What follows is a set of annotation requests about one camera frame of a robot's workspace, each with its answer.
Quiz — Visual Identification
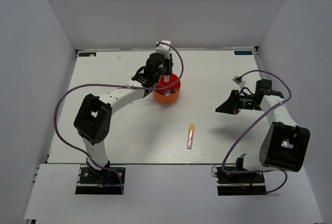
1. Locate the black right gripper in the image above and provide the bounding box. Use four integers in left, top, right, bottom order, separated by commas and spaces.
216, 89, 262, 115

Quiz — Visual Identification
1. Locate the orange cap highlighter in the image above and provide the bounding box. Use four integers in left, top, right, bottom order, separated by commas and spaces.
164, 75, 170, 83

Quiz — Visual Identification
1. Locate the yellow cap highlighter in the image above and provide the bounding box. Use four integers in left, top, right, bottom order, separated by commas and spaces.
187, 124, 195, 149

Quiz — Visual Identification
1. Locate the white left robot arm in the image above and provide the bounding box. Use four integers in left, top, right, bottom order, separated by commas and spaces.
74, 51, 173, 182

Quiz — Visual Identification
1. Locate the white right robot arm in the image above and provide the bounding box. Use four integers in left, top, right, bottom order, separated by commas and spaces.
215, 79, 310, 182

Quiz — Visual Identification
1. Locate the orange round organizer container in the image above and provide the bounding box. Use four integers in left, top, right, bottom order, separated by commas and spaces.
153, 74, 181, 104

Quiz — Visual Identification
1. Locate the right corner label sticker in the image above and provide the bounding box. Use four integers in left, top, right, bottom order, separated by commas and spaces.
234, 50, 253, 55

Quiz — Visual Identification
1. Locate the corner label sticker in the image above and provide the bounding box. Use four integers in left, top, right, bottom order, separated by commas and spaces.
78, 52, 96, 57
234, 50, 253, 55

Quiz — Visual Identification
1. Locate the left corner label sticker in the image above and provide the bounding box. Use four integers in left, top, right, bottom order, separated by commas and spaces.
78, 52, 96, 57

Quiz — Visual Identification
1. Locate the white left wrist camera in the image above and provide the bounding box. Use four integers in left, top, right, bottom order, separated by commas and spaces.
155, 40, 171, 60

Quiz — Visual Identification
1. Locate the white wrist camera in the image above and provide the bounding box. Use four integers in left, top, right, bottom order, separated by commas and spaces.
232, 76, 245, 87
155, 40, 171, 60

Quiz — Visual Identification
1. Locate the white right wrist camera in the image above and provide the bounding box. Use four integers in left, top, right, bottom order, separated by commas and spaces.
232, 76, 245, 87

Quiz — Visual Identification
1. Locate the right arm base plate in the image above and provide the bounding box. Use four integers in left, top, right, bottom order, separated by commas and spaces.
211, 164, 267, 196

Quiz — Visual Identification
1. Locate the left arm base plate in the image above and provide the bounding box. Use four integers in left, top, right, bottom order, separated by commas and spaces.
75, 166, 126, 195

